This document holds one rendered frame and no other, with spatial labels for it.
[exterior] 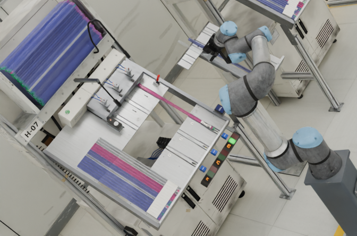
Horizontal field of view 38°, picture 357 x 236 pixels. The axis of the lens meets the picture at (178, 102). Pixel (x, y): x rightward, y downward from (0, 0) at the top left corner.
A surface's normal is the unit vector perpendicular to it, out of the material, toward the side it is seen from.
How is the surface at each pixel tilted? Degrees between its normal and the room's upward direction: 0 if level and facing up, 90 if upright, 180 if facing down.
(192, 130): 44
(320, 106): 0
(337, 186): 90
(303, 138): 8
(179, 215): 90
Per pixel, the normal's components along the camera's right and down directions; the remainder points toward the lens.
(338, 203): -0.37, 0.73
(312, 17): 0.63, 0.04
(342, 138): -0.55, -0.67
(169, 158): 0.04, -0.46
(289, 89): -0.54, 0.74
